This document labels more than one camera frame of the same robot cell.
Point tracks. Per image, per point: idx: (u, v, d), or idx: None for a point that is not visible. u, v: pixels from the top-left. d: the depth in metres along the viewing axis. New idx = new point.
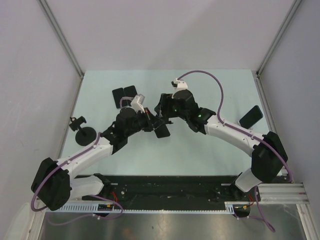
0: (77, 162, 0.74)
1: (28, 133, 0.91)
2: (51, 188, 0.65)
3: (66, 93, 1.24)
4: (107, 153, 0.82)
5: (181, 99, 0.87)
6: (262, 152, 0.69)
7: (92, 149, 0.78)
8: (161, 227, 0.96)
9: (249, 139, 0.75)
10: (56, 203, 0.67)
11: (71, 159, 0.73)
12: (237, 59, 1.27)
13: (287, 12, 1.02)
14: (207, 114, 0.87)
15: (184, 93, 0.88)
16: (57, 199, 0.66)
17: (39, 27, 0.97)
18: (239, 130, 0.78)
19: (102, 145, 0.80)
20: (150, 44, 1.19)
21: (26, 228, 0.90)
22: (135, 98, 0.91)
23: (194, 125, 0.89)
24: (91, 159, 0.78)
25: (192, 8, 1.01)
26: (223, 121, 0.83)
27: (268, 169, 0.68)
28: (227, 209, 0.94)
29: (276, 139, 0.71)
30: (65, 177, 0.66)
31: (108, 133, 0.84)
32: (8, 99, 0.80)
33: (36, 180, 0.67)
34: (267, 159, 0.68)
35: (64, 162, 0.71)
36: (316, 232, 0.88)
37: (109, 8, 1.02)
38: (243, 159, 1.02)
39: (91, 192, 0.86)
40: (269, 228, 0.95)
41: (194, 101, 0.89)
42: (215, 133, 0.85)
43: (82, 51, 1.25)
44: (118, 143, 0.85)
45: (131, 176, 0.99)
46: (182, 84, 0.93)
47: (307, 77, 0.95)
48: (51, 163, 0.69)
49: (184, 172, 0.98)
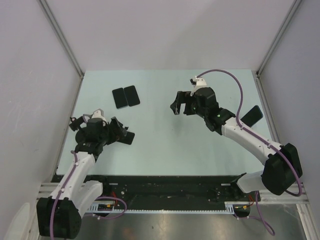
0: (71, 185, 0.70)
1: (28, 133, 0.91)
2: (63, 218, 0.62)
3: (66, 92, 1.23)
4: (91, 162, 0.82)
5: (202, 96, 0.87)
6: (277, 163, 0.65)
7: (78, 167, 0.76)
8: (161, 227, 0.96)
9: (265, 147, 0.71)
10: (74, 230, 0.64)
11: (64, 186, 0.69)
12: (237, 60, 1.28)
13: (287, 13, 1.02)
14: (226, 115, 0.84)
15: (206, 91, 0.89)
16: (72, 226, 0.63)
17: (39, 26, 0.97)
18: (257, 136, 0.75)
19: (84, 160, 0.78)
20: (150, 44, 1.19)
21: (26, 229, 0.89)
22: (95, 113, 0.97)
23: (211, 124, 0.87)
24: (81, 176, 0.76)
25: (192, 9, 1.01)
26: (241, 125, 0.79)
27: (280, 181, 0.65)
28: (227, 209, 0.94)
29: (294, 153, 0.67)
30: (69, 203, 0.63)
31: (81, 146, 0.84)
32: (8, 98, 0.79)
33: (41, 223, 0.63)
34: (280, 171, 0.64)
35: (59, 192, 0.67)
36: (316, 233, 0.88)
37: (110, 8, 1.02)
38: (245, 159, 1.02)
39: (95, 197, 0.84)
40: (268, 232, 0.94)
41: (215, 100, 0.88)
42: (232, 136, 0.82)
43: (82, 51, 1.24)
44: (96, 148, 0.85)
45: (131, 176, 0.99)
46: (202, 82, 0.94)
47: (306, 78, 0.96)
48: (48, 200, 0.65)
49: (185, 172, 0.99)
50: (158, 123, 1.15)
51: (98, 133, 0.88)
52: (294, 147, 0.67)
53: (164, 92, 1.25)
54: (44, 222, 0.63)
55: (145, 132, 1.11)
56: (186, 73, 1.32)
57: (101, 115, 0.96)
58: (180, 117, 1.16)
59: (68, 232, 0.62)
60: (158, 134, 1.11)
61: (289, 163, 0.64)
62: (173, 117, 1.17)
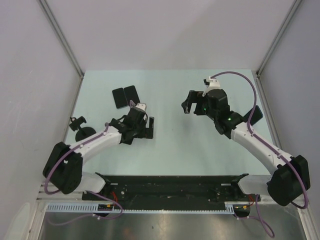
0: (89, 146, 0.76)
1: (28, 133, 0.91)
2: (67, 168, 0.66)
3: (66, 92, 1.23)
4: (116, 140, 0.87)
5: (214, 98, 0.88)
6: (285, 174, 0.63)
7: (103, 136, 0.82)
8: (161, 226, 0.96)
9: (275, 157, 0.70)
10: (68, 187, 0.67)
11: (83, 143, 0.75)
12: (237, 60, 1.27)
13: (287, 13, 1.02)
14: (237, 119, 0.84)
15: (219, 93, 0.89)
16: (69, 181, 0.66)
17: (39, 27, 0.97)
18: (268, 145, 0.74)
19: (111, 133, 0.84)
20: (149, 44, 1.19)
21: (26, 228, 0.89)
22: (140, 105, 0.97)
23: (220, 127, 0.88)
24: (102, 145, 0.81)
25: (192, 9, 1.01)
26: (252, 131, 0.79)
27: (286, 192, 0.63)
28: (227, 209, 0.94)
29: (304, 166, 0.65)
30: (78, 159, 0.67)
31: (116, 123, 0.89)
32: (8, 98, 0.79)
33: (49, 164, 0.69)
34: (287, 183, 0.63)
35: (77, 145, 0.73)
36: (316, 232, 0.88)
37: (110, 8, 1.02)
38: (246, 159, 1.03)
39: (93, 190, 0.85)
40: (268, 234, 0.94)
41: (227, 103, 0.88)
42: (241, 141, 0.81)
43: (82, 51, 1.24)
44: (126, 132, 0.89)
45: (131, 176, 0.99)
46: (215, 84, 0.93)
47: (307, 78, 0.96)
48: (64, 147, 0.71)
49: (183, 172, 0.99)
50: (158, 123, 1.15)
51: (136, 122, 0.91)
52: (305, 160, 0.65)
53: (165, 92, 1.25)
54: (52, 163, 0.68)
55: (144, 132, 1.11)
56: (186, 73, 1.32)
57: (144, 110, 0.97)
58: (180, 117, 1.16)
59: (63, 184, 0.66)
60: (158, 134, 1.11)
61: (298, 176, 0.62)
62: (173, 116, 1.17)
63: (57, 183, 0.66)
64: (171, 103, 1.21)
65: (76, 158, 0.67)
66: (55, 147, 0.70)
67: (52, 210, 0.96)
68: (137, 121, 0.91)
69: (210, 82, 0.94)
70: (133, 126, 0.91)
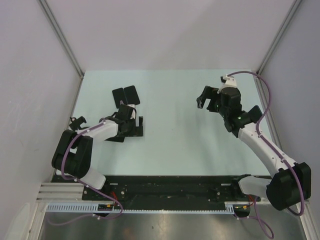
0: (95, 132, 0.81)
1: (28, 133, 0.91)
2: (78, 154, 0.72)
3: (67, 92, 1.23)
4: (113, 131, 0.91)
5: (226, 94, 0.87)
6: (286, 179, 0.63)
7: (103, 125, 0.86)
8: (161, 227, 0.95)
9: (279, 161, 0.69)
10: (80, 171, 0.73)
11: (89, 129, 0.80)
12: (237, 60, 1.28)
13: (288, 12, 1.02)
14: (247, 118, 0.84)
15: (232, 91, 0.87)
16: (81, 165, 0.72)
17: (39, 26, 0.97)
18: (272, 147, 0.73)
19: (110, 123, 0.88)
20: (149, 45, 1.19)
21: (26, 228, 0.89)
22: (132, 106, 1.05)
23: (229, 125, 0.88)
24: (105, 133, 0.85)
25: (192, 9, 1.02)
26: (260, 133, 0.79)
27: (284, 197, 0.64)
28: (227, 209, 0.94)
29: (307, 174, 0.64)
30: (89, 140, 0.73)
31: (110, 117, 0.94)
32: (8, 98, 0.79)
33: (59, 150, 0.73)
34: (287, 188, 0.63)
35: (84, 130, 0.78)
36: (316, 232, 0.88)
37: (110, 8, 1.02)
38: (246, 159, 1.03)
39: (95, 187, 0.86)
40: (267, 235, 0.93)
41: (239, 101, 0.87)
42: (247, 140, 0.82)
43: (82, 51, 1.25)
44: (121, 126, 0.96)
45: (131, 176, 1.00)
46: (231, 82, 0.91)
47: (307, 78, 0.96)
48: (71, 133, 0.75)
49: (182, 172, 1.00)
50: (158, 123, 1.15)
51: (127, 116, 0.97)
52: (308, 169, 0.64)
53: (165, 92, 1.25)
54: (61, 150, 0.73)
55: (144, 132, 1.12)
56: (186, 73, 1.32)
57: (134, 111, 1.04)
58: (180, 117, 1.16)
59: (76, 168, 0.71)
60: (158, 134, 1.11)
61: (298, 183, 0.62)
62: (174, 117, 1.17)
63: (70, 168, 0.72)
64: (171, 103, 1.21)
65: (85, 140, 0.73)
66: (63, 134, 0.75)
67: (52, 211, 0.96)
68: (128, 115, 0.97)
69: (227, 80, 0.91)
70: (126, 119, 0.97)
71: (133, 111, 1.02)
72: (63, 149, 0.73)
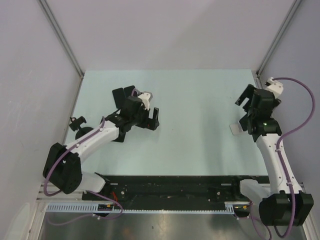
0: (86, 145, 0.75)
1: (28, 133, 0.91)
2: (65, 171, 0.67)
3: (67, 92, 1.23)
4: (114, 134, 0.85)
5: (258, 96, 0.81)
6: (283, 203, 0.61)
7: (99, 133, 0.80)
8: (161, 227, 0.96)
9: (284, 184, 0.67)
10: (69, 187, 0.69)
11: (80, 142, 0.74)
12: (237, 60, 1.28)
13: (287, 15, 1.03)
14: (273, 128, 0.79)
15: (267, 94, 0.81)
16: (70, 182, 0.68)
17: (39, 26, 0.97)
18: (284, 166, 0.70)
19: (108, 129, 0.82)
20: (149, 44, 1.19)
21: (26, 228, 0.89)
22: (144, 94, 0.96)
23: (251, 127, 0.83)
24: (100, 141, 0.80)
25: (192, 9, 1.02)
26: (278, 148, 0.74)
27: (274, 216, 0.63)
28: (227, 209, 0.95)
29: (307, 206, 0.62)
30: (76, 159, 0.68)
31: (112, 117, 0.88)
32: (8, 98, 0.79)
33: (47, 165, 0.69)
34: (280, 210, 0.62)
35: (73, 145, 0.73)
36: (316, 233, 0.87)
37: (110, 8, 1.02)
38: (247, 160, 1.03)
39: (92, 189, 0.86)
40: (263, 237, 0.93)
41: (270, 106, 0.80)
42: (262, 149, 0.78)
43: (82, 51, 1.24)
44: (124, 126, 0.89)
45: (131, 176, 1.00)
46: (276, 88, 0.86)
47: (306, 79, 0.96)
48: (61, 147, 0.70)
49: (183, 172, 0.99)
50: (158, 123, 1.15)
51: (132, 113, 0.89)
52: (312, 203, 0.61)
53: (165, 92, 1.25)
54: (49, 165, 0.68)
55: (144, 132, 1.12)
56: (186, 73, 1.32)
57: (148, 101, 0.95)
58: (180, 117, 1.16)
59: (64, 185, 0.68)
60: (158, 134, 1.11)
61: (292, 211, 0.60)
62: (174, 117, 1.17)
63: (58, 183, 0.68)
64: (171, 103, 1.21)
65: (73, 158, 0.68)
66: (51, 149, 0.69)
67: (52, 211, 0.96)
68: (133, 112, 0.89)
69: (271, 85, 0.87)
70: (131, 116, 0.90)
71: (147, 103, 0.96)
72: (51, 164, 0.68)
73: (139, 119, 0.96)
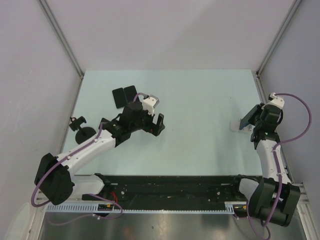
0: (78, 157, 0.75)
1: (28, 133, 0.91)
2: (54, 183, 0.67)
3: (67, 92, 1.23)
4: (109, 145, 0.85)
5: (266, 109, 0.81)
6: (269, 186, 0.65)
7: (94, 143, 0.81)
8: (161, 227, 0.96)
9: (275, 174, 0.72)
10: (58, 198, 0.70)
11: (71, 154, 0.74)
12: (237, 60, 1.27)
13: (285, 16, 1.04)
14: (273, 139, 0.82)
15: (275, 108, 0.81)
16: (59, 194, 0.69)
17: (39, 27, 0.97)
18: (277, 162, 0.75)
19: (103, 139, 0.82)
20: (150, 44, 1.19)
21: (26, 228, 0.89)
22: (151, 99, 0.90)
23: (253, 134, 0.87)
24: (93, 152, 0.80)
25: (192, 9, 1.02)
26: (274, 148, 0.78)
27: (259, 200, 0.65)
28: (227, 209, 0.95)
29: (294, 197, 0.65)
30: (65, 174, 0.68)
31: (110, 126, 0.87)
32: (8, 98, 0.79)
33: (39, 174, 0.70)
34: (266, 192, 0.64)
35: (64, 158, 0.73)
36: (316, 233, 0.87)
37: (110, 8, 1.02)
38: (246, 159, 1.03)
39: (91, 191, 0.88)
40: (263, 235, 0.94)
41: (275, 121, 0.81)
42: (260, 150, 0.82)
43: (82, 51, 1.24)
44: (122, 135, 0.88)
45: (131, 176, 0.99)
46: (278, 102, 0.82)
47: (306, 78, 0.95)
48: (51, 159, 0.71)
49: (184, 172, 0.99)
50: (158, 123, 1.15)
51: (130, 120, 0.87)
52: (297, 194, 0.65)
53: (165, 92, 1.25)
54: (41, 174, 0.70)
55: (144, 132, 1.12)
56: (186, 73, 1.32)
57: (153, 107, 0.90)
58: (180, 117, 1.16)
59: (53, 195, 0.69)
60: None
61: (278, 194, 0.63)
62: (174, 116, 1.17)
63: (48, 194, 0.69)
64: (171, 103, 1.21)
65: (62, 172, 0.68)
66: (42, 160, 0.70)
67: (52, 210, 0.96)
68: (131, 119, 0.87)
69: (273, 99, 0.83)
70: (129, 123, 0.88)
71: (152, 109, 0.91)
72: (41, 173, 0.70)
73: (140, 125, 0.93)
